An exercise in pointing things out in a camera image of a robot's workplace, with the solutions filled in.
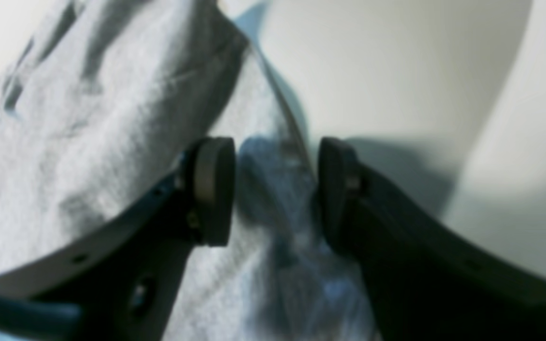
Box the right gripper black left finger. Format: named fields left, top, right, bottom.
left=0, top=137, right=236, bottom=341

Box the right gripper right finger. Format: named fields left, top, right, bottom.
left=317, top=137, right=546, bottom=341

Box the grey t-shirt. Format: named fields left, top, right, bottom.
left=0, top=0, right=380, bottom=341

